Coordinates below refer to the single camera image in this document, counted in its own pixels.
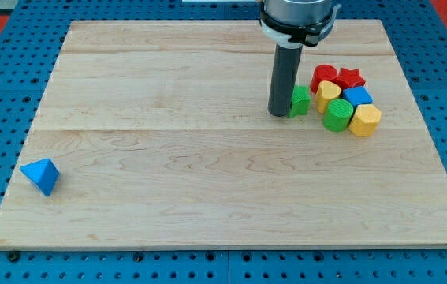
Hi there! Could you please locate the green star block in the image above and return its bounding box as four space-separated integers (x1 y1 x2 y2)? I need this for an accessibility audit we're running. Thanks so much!
287 85 311 118

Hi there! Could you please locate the yellow hexagon block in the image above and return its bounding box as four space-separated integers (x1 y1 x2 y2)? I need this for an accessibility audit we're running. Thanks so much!
348 104 382 137

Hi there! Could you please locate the blue cube block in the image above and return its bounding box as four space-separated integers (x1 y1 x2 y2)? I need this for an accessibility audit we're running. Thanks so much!
342 86 373 108

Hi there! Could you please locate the blue triangle block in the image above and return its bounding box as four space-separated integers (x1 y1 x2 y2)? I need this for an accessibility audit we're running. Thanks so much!
20 159 60 196

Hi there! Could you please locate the red cylinder block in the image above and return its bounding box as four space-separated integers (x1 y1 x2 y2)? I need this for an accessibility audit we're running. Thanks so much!
310 64 338 93

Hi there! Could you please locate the wooden board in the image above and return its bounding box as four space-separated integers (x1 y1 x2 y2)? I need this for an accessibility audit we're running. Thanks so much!
0 20 447 251

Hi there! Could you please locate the green cylinder block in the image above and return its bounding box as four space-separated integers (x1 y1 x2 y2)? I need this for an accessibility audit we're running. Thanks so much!
322 99 354 132

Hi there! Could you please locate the yellow heart block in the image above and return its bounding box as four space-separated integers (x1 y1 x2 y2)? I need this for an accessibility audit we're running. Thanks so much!
316 80 342 114

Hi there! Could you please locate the red star block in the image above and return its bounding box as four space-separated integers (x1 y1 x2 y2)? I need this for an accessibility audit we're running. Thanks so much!
334 68 366 90

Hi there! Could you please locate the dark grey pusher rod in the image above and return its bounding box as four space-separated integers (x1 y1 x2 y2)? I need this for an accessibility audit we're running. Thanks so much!
268 45 303 117

